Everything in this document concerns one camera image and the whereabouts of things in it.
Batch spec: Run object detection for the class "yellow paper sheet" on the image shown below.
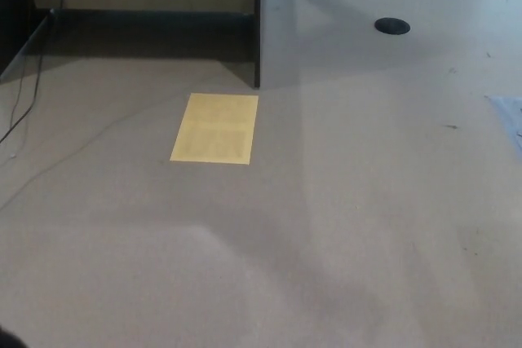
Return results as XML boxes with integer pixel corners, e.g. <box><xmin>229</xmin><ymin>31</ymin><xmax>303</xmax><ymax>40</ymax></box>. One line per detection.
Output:
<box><xmin>169</xmin><ymin>93</ymin><xmax>259</xmax><ymax>165</ymax></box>

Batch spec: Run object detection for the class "dark wood desk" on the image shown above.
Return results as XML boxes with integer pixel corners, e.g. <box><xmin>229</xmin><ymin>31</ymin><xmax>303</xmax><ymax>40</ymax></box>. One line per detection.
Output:
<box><xmin>0</xmin><ymin>0</ymin><xmax>270</xmax><ymax>89</ymax></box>

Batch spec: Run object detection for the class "black round floor cover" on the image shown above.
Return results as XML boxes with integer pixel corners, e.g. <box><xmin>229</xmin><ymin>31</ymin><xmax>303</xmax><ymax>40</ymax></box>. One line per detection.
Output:
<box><xmin>374</xmin><ymin>17</ymin><xmax>412</xmax><ymax>35</ymax></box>

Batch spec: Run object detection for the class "light blue plastic sheet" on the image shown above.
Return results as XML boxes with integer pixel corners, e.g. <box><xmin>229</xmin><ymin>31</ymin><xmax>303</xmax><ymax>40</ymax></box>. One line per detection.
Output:
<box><xmin>484</xmin><ymin>95</ymin><xmax>522</xmax><ymax>148</ymax></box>

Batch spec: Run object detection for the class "long grey floor cable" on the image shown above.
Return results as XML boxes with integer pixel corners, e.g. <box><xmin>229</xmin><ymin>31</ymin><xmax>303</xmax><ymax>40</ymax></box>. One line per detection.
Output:
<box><xmin>0</xmin><ymin>73</ymin><xmax>233</xmax><ymax>213</ymax></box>

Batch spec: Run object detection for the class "thick black cable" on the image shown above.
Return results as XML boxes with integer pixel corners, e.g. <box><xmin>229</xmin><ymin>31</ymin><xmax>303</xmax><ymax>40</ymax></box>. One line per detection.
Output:
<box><xmin>0</xmin><ymin>0</ymin><xmax>69</xmax><ymax>144</ymax></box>

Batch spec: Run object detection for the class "thin dark cable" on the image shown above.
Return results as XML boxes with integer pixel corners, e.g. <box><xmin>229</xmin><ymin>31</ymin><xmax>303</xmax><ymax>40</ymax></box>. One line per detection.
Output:
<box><xmin>7</xmin><ymin>48</ymin><xmax>30</xmax><ymax>135</ymax></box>

